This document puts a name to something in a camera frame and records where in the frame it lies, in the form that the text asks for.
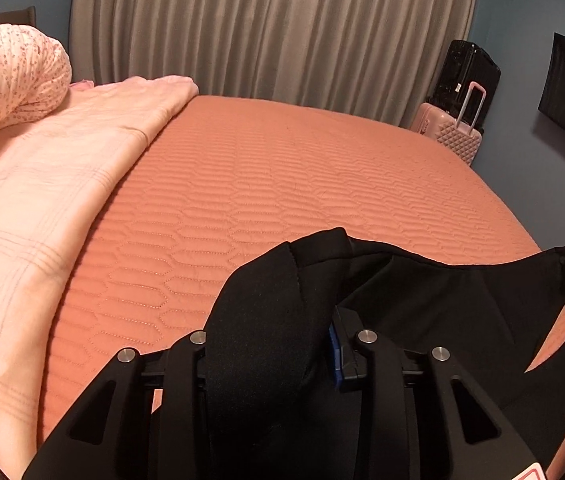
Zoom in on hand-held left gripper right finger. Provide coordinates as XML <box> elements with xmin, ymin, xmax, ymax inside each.
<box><xmin>328</xmin><ymin>306</ymin><xmax>549</xmax><ymax>480</ymax></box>

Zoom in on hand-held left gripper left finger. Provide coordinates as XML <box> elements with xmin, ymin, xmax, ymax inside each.
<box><xmin>21</xmin><ymin>330</ymin><xmax>212</xmax><ymax>480</ymax></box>

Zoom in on black pants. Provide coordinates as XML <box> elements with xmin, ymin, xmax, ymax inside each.
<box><xmin>205</xmin><ymin>227</ymin><xmax>565</xmax><ymax>480</ymax></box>

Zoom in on pink hard suitcase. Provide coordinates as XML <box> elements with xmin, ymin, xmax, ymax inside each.
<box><xmin>408</xmin><ymin>81</ymin><xmax>487</xmax><ymax>167</ymax></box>

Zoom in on pink plaid blanket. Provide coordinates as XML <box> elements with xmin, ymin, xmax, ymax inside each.
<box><xmin>0</xmin><ymin>75</ymin><xmax>201</xmax><ymax>433</ymax></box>

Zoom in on black hard suitcase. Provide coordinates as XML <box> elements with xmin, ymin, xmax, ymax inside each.
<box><xmin>431</xmin><ymin>40</ymin><xmax>502</xmax><ymax>127</ymax></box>

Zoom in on beige pleated curtain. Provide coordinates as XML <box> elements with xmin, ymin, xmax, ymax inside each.
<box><xmin>69</xmin><ymin>0</ymin><xmax>481</xmax><ymax>129</ymax></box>

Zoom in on pink floral pillow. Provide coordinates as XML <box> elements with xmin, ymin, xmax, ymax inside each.
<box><xmin>0</xmin><ymin>24</ymin><xmax>72</xmax><ymax>161</ymax></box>

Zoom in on dark grey headboard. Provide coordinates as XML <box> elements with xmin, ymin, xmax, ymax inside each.
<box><xmin>0</xmin><ymin>6</ymin><xmax>37</xmax><ymax>37</ymax></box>

